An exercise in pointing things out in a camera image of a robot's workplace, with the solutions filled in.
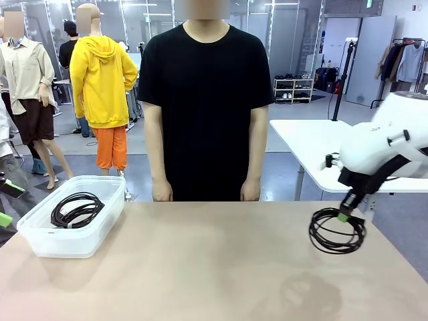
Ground person's left forearm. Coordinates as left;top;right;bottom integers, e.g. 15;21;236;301
245;136;268;183

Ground dark blue suitcases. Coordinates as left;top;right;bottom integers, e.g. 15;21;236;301
316;66;338;94

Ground person's right hand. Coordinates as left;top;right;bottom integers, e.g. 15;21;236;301
152;179;174;203

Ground white shoe rack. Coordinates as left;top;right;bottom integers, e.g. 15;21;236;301
273;78;315;104

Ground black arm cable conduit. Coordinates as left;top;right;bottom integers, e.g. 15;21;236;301
354;154;412;201

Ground clear plastic storage container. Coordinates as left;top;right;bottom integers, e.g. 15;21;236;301
16;175;127;259

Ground mannequin in beige shirt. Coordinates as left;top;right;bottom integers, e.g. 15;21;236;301
0;11;74;191

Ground small black USB cable coil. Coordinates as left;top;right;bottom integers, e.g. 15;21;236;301
50;191;106;229

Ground person's right forearm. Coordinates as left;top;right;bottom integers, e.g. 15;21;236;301
146;136;169;183

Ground black stand with white top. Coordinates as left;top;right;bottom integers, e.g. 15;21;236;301
330;37;358;122

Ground clothes rack with garments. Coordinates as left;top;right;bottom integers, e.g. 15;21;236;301
374;37;428;91

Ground person's left hand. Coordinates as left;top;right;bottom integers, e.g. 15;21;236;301
240;179;262;203

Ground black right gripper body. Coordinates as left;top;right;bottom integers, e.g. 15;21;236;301
340;189;365;211

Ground mannequin in yellow hoodie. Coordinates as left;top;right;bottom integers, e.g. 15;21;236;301
69;3;138;178

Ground white table leg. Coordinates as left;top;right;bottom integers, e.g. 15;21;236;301
363;192;377;215
295;156;307;201

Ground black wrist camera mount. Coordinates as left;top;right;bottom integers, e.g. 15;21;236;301
337;166;360;191

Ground person in black t-shirt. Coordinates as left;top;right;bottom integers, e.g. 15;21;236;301
136;9;276;202

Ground white table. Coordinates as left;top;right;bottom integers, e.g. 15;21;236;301
269;118;428;194

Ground bystander in black clothes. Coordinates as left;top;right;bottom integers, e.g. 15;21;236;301
58;20;80;78

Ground black USB extension cable coil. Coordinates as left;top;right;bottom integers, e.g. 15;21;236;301
308;207;367;254

